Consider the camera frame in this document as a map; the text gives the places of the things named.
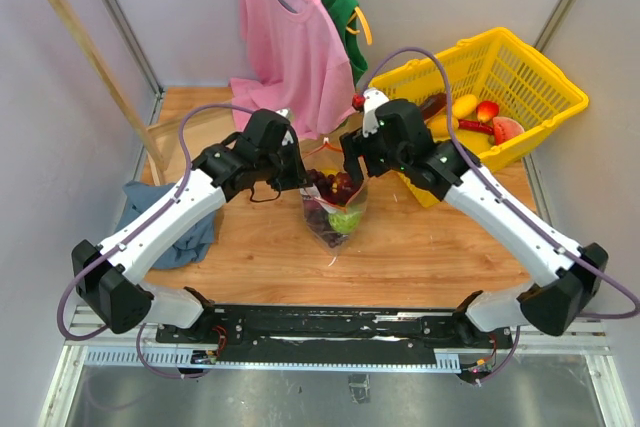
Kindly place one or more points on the green custard apple toy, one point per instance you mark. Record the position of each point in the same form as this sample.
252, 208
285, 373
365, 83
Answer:
345, 222

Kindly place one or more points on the watermelon slice toy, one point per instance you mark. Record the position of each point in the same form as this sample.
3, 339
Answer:
505, 129

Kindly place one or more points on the blue cloth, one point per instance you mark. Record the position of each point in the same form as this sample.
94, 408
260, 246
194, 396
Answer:
191, 247

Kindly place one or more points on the clear zip top bag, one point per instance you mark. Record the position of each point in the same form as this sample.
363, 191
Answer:
329, 156

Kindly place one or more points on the dark purple grape bunch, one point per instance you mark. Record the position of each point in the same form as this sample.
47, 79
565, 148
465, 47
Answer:
317, 220

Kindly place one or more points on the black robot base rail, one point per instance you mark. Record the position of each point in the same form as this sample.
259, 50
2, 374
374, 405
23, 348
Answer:
333, 337

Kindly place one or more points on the green t-shirt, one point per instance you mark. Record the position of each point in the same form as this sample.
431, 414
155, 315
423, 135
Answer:
338, 11

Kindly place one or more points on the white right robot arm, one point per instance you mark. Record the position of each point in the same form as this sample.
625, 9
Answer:
563, 273

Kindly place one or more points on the orange yellow mango toy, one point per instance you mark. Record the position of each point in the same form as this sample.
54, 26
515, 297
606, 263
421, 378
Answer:
328, 172

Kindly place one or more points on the pink t-shirt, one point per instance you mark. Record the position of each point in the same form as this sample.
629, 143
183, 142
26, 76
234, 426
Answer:
298, 65

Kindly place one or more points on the yellow lemon toy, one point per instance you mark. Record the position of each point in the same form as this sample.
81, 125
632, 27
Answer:
464, 106

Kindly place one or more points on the red chili pepper toy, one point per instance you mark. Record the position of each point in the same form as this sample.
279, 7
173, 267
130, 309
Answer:
475, 126

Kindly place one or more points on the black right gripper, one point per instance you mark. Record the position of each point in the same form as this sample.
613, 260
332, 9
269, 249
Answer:
355, 145

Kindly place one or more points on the yellow plastic basket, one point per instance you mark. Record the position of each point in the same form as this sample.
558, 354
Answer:
498, 66

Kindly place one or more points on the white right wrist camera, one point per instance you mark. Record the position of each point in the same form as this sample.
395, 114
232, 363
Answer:
368, 102

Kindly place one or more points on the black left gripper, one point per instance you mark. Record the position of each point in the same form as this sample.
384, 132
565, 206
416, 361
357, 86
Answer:
297, 178

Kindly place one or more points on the yellow round fruit toy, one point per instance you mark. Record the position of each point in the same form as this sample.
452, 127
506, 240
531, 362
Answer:
439, 126

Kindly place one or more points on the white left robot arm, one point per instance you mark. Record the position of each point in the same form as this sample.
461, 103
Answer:
109, 276

